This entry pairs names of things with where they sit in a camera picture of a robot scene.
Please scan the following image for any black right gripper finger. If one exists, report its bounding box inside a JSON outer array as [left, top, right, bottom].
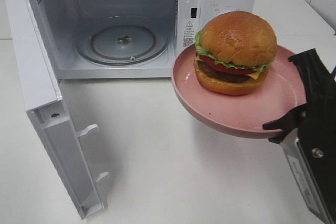
[[288, 48, 331, 103], [262, 104, 307, 144]]

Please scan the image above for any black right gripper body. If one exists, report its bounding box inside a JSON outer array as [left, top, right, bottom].
[[296, 74, 336, 156]]

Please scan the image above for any pink round plate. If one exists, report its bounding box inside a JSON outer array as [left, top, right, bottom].
[[171, 45, 306, 138]]

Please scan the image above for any burger with lettuce and cheese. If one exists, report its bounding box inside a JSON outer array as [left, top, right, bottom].
[[194, 11, 277, 95]]

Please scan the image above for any white microwave door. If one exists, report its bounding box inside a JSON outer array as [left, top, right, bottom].
[[6, 0, 104, 219]]

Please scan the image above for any white upper power knob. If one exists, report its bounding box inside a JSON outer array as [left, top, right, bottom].
[[219, 9, 232, 15]]

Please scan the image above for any white warning label sticker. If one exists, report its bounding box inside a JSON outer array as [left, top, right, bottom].
[[182, 19, 196, 48]]

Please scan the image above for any glass microwave turntable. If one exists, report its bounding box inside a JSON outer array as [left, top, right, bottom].
[[75, 16, 171, 66]]

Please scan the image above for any white microwave oven body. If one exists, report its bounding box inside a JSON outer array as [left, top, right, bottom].
[[44, 0, 255, 79]]

